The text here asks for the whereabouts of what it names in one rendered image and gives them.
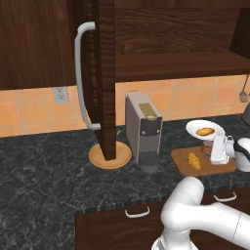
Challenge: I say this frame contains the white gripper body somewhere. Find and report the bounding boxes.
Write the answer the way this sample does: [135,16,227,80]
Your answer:
[209,131,230,166]

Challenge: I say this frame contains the golden croissant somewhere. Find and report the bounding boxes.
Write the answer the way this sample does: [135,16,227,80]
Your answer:
[187,151,202,171]

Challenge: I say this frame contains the brown wooden cutting board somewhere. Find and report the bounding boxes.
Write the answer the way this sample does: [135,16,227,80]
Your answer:
[170,145,238,178]

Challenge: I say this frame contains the round wooden board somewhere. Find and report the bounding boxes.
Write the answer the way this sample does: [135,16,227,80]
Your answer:
[88,140,133,171]

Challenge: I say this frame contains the open dark wood cabinet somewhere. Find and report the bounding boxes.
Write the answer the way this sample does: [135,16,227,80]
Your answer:
[113,0,250,83]

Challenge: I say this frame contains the open dark wood cabinet door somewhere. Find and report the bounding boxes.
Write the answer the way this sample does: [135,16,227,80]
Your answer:
[66,0,117,161]

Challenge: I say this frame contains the closed dark wood cabinet door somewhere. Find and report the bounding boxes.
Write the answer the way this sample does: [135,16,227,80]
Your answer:
[0,0,79,91]

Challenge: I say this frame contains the orange pastry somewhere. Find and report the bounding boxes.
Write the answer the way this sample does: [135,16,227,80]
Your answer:
[194,127,217,138]

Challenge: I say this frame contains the white plate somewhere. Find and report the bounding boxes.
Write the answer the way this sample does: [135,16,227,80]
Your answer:
[185,119,227,142]

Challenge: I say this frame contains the dark grey appliance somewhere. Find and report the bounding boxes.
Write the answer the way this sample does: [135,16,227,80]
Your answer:
[240,102,250,127]

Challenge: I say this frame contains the dark wood drawer front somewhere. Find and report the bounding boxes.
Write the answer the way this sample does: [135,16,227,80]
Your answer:
[74,200,166,250]
[198,186,250,216]

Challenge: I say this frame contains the grey hanging utensil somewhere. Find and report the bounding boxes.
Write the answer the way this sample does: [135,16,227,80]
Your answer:
[238,74,250,103]

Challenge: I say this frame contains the grey coffee machine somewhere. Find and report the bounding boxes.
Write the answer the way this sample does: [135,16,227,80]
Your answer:
[125,90,164,174]

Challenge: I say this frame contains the white drawer handle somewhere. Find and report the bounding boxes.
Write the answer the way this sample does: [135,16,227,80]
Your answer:
[213,191,238,203]
[124,205,151,220]

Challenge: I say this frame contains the grey cabinet door handle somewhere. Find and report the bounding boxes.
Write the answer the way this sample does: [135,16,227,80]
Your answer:
[73,21,103,132]

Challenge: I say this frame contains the grey wall outlet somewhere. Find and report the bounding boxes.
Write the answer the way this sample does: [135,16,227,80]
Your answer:
[53,86,70,104]

